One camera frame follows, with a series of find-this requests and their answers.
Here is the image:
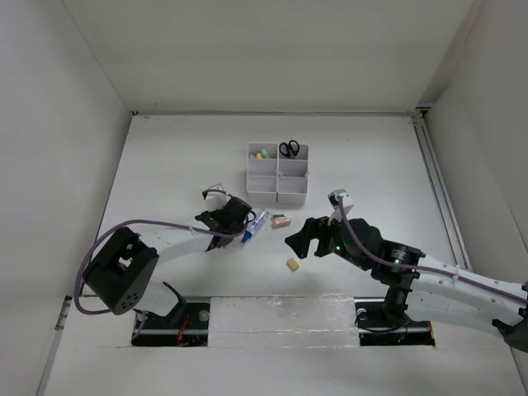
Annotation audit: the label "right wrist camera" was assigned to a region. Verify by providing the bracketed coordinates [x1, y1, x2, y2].
[328, 189, 354, 222]

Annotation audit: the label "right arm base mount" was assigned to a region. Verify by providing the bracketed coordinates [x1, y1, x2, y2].
[354, 286, 436, 347]

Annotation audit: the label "black handled scissors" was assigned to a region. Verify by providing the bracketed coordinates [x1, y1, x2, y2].
[279, 139, 300, 159]

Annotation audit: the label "clear blue glue bottle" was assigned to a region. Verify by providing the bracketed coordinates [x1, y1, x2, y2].
[241, 209, 271, 244]

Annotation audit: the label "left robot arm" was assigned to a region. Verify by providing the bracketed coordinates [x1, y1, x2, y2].
[75, 195, 256, 328]

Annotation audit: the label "metal rail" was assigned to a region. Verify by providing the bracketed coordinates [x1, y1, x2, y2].
[411, 107, 472, 271]
[55, 295, 438, 336]

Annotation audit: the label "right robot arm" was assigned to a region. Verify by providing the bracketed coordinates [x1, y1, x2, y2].
[285, 217, 527, 351]

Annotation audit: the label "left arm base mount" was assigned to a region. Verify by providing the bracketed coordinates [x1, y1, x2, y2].
[131, 282, 211, 347]

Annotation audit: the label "yellow eraser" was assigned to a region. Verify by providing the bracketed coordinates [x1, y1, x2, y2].
[286, 258, 299, 272]

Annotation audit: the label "white right organizer bin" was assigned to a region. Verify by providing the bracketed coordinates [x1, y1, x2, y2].
[277, 144, 309, 206]

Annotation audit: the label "pink white stapler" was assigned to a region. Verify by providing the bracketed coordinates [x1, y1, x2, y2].
[271, 214, 292, 229]

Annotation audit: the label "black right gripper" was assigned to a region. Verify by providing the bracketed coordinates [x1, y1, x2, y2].
[285, 208, 370, 271]

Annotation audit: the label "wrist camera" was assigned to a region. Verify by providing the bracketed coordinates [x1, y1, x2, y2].
[201, 183, 227, 200]
[328, 189, 354, 222]

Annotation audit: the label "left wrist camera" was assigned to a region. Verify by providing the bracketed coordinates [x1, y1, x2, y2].
[201, 183, 227, 200]

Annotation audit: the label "metal rail right side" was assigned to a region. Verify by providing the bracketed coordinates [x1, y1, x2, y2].
[411, 107, 472, 271]

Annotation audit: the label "metal front rail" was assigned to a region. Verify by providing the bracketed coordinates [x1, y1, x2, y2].
[55, 295, 438, 336]

